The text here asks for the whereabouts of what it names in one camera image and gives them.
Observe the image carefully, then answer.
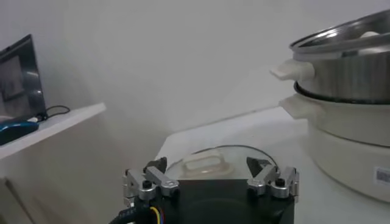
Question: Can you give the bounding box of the white steamed baozi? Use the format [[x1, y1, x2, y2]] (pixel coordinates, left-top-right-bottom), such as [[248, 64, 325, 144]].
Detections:
[[359, 31, 381, 39]]

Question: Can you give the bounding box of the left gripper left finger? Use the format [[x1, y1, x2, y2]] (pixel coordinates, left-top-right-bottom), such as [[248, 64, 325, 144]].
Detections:
[[122, 156, 180, 208]]

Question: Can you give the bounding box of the cream electric cooking pot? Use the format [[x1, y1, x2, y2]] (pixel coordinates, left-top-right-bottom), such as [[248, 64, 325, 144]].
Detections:
[[278, 93, 390, 203]]

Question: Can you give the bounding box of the perforated steel steamer basket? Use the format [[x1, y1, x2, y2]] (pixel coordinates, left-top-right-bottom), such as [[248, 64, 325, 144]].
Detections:
[[269, 9, 390, 105]]

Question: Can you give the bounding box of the black monitor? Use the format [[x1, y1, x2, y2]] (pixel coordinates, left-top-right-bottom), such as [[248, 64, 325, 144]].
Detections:
[[0, 33, 47, 122]]

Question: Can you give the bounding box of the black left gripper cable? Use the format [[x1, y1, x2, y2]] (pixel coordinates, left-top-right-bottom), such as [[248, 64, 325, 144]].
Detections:
[[108, 206, 165, 224]]

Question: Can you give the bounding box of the white side table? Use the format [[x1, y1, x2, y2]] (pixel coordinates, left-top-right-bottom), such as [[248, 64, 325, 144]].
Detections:
[[0, 102, 107, 162]]

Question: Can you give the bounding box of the blue computer mouse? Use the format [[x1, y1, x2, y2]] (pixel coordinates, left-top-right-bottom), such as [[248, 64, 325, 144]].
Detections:
[[0, 118, 40, 146]]

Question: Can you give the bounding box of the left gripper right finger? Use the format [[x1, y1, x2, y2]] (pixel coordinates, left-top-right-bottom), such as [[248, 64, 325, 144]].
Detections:
[[246, 156, 300, 203]]

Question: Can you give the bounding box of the round glass pot lid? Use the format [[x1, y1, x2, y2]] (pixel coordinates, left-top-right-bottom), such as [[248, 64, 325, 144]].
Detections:
[[164, 144, 280, 183]]

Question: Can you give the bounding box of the black cable loop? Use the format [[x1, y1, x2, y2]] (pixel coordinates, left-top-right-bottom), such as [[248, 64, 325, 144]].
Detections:
[[35, 105, 71, 122]]

